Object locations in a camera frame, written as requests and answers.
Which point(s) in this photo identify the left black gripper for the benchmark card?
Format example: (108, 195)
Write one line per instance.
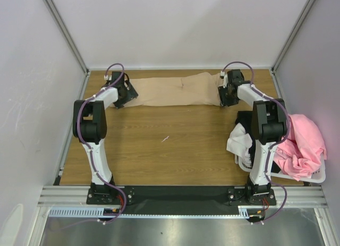
(130, 94)

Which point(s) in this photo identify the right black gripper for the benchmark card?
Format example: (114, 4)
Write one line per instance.
(223, 95)

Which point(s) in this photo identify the beige t shirt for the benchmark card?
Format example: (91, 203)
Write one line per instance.
(199, 89)

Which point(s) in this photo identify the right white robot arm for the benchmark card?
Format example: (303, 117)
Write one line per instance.
(269, 126)

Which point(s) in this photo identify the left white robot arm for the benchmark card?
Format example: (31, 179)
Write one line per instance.
(89, 125)

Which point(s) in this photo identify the black t shirt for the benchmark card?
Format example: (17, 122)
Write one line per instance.
(245, 118)

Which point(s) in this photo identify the white t shirt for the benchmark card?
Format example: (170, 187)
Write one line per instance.
(239, 143)

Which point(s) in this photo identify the pink t shirt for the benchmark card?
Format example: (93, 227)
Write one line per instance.
(299, 155)

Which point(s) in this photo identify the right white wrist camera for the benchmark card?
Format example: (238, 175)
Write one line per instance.
(224, 77)

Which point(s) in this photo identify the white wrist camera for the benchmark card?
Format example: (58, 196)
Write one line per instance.
(224, 77)
(107, 77)

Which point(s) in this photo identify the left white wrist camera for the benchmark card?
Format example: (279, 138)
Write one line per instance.
(107, 77)

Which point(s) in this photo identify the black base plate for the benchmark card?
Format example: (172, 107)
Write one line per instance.
(190, 198)

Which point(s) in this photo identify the slotted cable duct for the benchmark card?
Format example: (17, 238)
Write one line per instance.
(235, 212)

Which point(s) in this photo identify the left aluminium frame post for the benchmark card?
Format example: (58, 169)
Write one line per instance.
(53, 10)

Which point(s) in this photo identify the aluminium frame post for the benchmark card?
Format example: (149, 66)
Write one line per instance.
(295, 30)
(53, 10)

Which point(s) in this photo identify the right aluminium frame post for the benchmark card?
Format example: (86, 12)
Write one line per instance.
(295, 30)

